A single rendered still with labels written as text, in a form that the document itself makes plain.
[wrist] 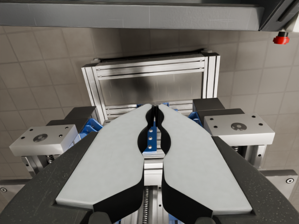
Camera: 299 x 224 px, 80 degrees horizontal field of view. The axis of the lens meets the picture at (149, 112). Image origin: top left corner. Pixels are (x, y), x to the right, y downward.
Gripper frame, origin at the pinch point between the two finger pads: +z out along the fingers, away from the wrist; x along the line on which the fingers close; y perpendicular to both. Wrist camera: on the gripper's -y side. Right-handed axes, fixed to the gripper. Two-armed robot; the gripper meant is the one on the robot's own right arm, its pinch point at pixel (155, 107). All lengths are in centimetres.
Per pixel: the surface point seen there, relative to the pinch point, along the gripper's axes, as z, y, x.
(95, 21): 26.5, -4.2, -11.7
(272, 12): 24.1, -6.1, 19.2
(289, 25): 24.6, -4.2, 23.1
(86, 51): 122, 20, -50
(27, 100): 122, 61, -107
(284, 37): 40, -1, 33
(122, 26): 26.5, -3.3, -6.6
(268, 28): 25.9, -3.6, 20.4
